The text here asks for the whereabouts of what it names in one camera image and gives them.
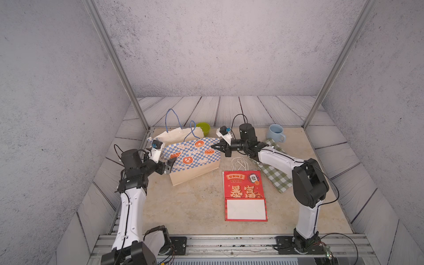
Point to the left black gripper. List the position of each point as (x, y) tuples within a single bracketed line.
[(167, 168)]

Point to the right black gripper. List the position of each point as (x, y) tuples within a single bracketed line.
[(226, 148)]

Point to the blue checkered paper bag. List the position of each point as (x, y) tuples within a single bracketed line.
[(191, 150)]

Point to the red and white paper bag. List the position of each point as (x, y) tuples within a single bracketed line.
[(243, 193)]

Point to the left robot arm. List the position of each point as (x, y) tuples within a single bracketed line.
[(131, 247)]

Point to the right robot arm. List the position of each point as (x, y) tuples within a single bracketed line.
[(309, 183)]

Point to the green bowl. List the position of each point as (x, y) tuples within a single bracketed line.
[(205, 128)]

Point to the light blue mug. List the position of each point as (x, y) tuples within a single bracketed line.
[(276, 133)]

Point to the green checkered cloth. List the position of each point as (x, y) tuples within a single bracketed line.
[(280, 180)]

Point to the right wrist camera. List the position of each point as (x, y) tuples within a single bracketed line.
[(225, 134)]

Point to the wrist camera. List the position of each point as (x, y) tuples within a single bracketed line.
[(225, 134), (156, 149)]

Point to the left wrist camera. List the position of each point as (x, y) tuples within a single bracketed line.
[(156, 149)]

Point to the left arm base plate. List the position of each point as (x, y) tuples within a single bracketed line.
[(174, 245)]

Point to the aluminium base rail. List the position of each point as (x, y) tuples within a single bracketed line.
[(353, 249)]

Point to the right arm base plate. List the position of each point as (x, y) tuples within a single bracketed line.
[(285, 245)]

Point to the left metal frame post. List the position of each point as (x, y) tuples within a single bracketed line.
[(105, 38)]

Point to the metal frame post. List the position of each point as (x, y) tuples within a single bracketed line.
[(105, 38), (353, 36)]

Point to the right metal frame post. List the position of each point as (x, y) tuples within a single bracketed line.
[(353, 36)]

